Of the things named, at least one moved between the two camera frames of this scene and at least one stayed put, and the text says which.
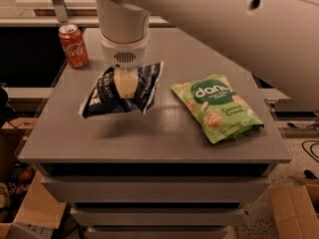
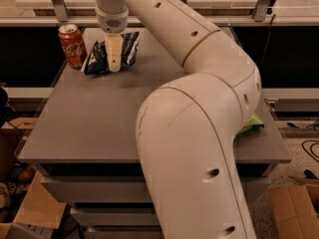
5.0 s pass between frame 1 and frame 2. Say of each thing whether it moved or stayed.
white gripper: moved
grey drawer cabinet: stayed
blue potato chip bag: moved
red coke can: stayed
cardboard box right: stayed
